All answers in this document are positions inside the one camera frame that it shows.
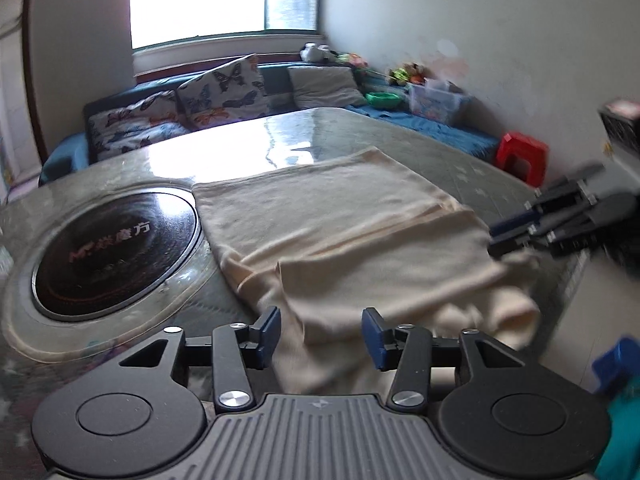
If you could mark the blue plastic object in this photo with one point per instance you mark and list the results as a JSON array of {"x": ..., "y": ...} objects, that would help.
[{"x": 617, "y": 360}]

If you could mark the green plastic bowl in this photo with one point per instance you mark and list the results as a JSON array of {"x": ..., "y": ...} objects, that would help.
[{"x": 382, "y": 100}]

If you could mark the round black induction cooktop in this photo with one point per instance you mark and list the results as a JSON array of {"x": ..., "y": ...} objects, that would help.
[{"x": 115, "y": 250}]

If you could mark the butterfly print pillow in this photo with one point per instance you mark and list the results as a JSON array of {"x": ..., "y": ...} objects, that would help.
[
  {"x": 225, "y": 92},
  {"x": 130, "y": 127}
]

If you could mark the teal cloth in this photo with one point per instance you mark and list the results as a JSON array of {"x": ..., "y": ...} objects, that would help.
[{"x": 622, "y": 435}]

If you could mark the cream knit garment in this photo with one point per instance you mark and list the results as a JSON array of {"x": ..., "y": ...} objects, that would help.
[{"x": 350, "y": 220}]

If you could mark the colourful plush toys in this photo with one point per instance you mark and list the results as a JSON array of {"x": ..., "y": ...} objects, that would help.
[{"x": 406, "y": 74}]

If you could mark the green and orange toy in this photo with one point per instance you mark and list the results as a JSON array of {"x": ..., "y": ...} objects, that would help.
[{"x": 350, "y": 61}]

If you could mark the dark wooden door frame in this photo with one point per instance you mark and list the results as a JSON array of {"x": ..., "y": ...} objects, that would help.
[{"x": 31, "y": 60}]

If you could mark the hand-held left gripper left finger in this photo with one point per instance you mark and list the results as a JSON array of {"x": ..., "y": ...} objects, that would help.
[{"x": 273, "y": 330}]

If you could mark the red plastic stool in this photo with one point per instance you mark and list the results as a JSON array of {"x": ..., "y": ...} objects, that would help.
[{"x": 522, "y": 152}]

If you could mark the blue sofa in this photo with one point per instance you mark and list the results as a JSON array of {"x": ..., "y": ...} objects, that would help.
[{"x": 65, "y": 160}]

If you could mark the plain grey pillow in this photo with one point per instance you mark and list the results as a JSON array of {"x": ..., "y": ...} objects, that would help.
[{"x": 325, "y": 85}]

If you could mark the panda plush toy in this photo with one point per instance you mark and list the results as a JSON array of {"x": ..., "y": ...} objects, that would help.
[{"x": 314, "y": 52}]

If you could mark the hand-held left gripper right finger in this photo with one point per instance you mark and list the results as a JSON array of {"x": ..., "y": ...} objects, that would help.
[{"x": 373, "y": 341}]

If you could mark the window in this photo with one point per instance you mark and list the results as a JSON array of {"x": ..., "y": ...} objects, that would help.
[{"x": 220, "y": 0}]

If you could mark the clear plastic storage box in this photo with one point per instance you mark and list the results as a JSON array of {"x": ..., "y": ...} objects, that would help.
[{"x": 435, "y": 102}]

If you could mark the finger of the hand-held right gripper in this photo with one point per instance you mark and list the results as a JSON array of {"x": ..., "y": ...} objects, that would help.
[
  {"x": 507, "y": 247},
  {"x": 515, "y": 221}
]

